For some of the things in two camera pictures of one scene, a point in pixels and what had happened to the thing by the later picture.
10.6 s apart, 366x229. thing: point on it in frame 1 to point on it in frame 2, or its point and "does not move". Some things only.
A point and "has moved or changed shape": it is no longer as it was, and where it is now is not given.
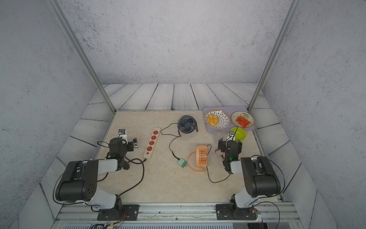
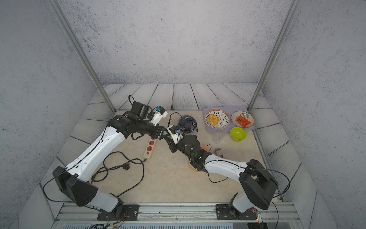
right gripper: [222, 145] to [171, 145]
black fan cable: [176, 136] has moved or changed shape
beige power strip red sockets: [148, 152] does not move
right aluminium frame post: [274, 53] does not move
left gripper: [131, 148] to [158, 131]
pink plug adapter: [218, 152] does not move
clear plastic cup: [217, 136] does not move
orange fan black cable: [207, 169] does not move
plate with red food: [242, 119] does not move
